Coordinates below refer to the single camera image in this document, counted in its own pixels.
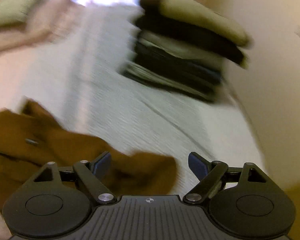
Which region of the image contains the brown long-sleeve cardigan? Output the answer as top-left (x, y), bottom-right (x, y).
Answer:
top-left (0, 100), bottom-right (177, 210)

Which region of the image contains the striped grey pink bedspread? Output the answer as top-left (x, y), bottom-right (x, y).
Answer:
top-left (0, 3), bottom-right (267, 240)

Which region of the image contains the folded dark clothes stack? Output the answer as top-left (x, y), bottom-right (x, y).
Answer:
top-left (122, 30), bottom-right (223, 102)

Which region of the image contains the folded beige blanket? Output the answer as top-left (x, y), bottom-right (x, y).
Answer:
top-left (0, 0), bottom-right (82, 54)

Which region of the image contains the green knit cushion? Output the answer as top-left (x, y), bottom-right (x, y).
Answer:
top-left (0, 0), bottom-right (41, 28)

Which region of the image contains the folded beige black sweater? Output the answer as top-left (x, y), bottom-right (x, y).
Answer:
top-left (135, 0), bottom-right (252, 69)

